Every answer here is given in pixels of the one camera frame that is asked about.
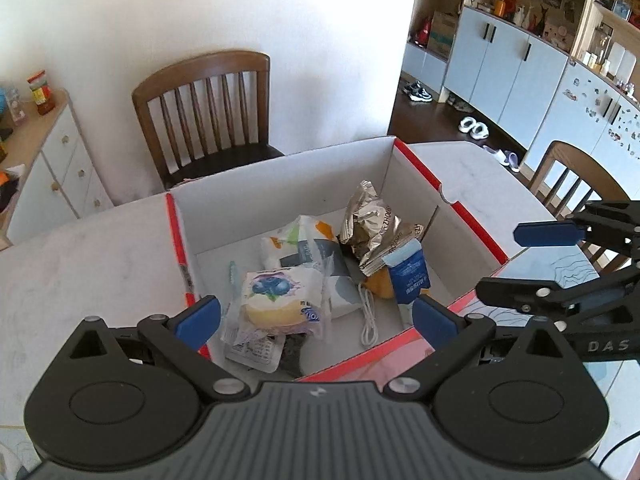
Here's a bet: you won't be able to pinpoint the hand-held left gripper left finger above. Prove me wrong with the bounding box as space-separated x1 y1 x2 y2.
66 295 252 404

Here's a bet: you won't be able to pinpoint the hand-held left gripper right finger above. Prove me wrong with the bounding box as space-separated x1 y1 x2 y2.
381 294 582 404

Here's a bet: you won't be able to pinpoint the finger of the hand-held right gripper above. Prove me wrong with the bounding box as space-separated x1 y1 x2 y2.
475 262 640 318
514 201 640 273

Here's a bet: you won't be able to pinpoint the blue and white packet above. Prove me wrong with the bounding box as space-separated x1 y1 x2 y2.
382 240 431 306

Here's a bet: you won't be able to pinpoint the white cable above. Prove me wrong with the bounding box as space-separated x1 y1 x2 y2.
357 282 382 346

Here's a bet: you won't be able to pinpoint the yellow bread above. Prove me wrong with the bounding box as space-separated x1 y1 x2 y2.
362 267 396 299

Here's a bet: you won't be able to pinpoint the blueberry bread packet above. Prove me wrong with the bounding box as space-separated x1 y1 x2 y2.
220 267 328 373

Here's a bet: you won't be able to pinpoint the dark grey snack packet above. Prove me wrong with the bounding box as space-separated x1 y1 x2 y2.
280 335 306 376

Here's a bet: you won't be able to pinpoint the silver snack bag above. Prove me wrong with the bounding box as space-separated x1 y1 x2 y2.
340 180 426 276

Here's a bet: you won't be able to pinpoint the white printed tissue pack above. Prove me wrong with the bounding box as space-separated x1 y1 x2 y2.
260 215 362 318

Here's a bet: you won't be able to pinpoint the red cardboard box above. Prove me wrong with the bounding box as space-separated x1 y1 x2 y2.
165 135 510 381

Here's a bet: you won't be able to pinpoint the white marble desktop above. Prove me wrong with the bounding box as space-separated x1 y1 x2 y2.
0 140 640 480

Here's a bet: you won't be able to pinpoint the dark wooden slatted chair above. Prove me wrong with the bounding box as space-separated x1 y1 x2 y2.
527 140 631 273
131 50 286 191

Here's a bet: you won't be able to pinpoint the white sideboard cabinet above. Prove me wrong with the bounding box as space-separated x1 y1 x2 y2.
0 89 115 251

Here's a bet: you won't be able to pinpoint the brown cardboard carton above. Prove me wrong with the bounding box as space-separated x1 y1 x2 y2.
427 11 458 58

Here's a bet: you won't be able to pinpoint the red bag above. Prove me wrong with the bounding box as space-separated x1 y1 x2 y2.
412 17 433 48

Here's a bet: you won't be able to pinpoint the red lid sauce jar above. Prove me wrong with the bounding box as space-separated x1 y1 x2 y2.
26 71 55 116

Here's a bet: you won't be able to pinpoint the small clear jar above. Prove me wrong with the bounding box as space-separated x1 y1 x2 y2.
4 87 26 126

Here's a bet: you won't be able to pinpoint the black cable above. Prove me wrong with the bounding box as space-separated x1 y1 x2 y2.
597 435 640 476

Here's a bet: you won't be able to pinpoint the wooden wall unit blue doors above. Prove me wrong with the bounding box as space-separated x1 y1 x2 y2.
402 0 640 151

